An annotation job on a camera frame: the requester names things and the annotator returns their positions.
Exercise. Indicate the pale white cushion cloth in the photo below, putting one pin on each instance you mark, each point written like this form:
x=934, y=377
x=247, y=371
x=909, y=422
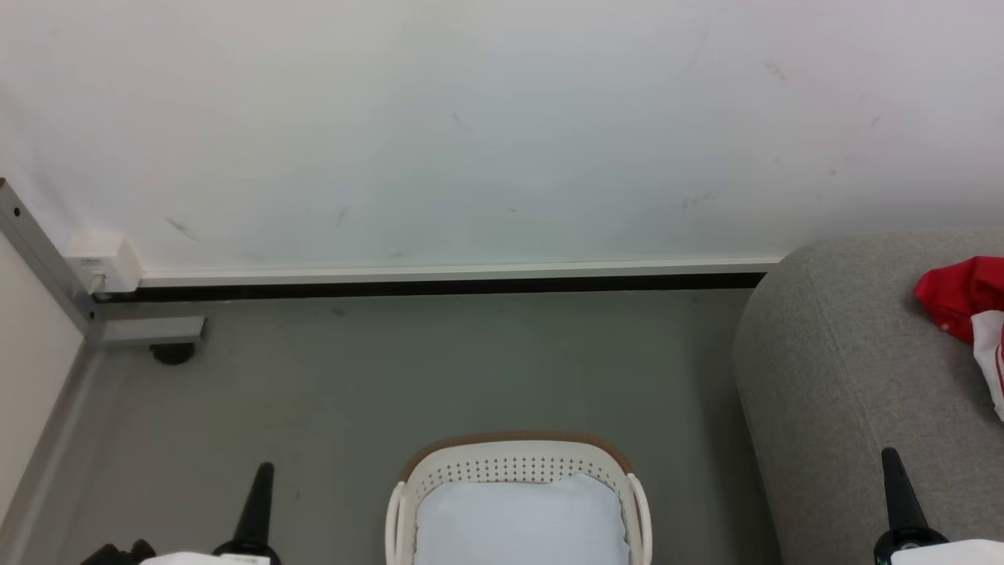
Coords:
x=518, y=526

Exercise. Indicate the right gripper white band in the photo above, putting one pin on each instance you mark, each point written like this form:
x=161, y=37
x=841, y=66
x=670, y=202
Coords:
x=925, y=551

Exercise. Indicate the black round frame foot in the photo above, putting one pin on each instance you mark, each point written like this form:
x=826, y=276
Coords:
x=172, y=355

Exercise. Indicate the grey fabric sofa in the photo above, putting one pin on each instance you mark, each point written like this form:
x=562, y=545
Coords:
x=831, y=377

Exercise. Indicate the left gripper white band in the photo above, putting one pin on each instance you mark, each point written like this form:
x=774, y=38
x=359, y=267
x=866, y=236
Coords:
x=243, y=555

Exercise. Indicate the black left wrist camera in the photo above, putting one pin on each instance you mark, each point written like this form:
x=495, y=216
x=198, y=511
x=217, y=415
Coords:
x=125, y=553

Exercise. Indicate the black and white baseboard strip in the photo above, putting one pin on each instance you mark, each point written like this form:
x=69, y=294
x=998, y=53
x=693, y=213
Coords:
x=471, y=284

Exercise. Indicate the white wall junction box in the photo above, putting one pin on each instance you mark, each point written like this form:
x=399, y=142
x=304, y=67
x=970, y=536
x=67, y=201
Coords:
x=106, y=259

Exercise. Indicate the white perforated basket brown rim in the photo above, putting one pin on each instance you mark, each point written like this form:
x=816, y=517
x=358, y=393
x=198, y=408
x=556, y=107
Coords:
x=510, y=463

